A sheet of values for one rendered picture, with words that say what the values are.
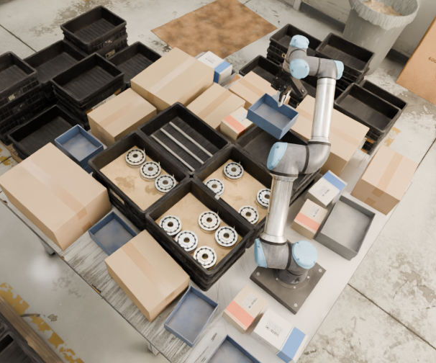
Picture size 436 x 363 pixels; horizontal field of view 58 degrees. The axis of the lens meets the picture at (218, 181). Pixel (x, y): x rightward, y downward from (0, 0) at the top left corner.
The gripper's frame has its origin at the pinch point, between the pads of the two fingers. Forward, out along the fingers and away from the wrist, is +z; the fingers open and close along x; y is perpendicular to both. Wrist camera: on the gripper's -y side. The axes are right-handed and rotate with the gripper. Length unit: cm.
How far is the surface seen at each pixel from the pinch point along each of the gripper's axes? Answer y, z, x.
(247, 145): 7.7, 29.8, 7.5
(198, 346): -40, 51, 98
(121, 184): 36, 35, 71
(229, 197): -7, 33, 40
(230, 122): 20.0, 20.3, 9.6
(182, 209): 5, 34, 61
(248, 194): -12.6, 31.9, 32.1
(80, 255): 28, 51, 105
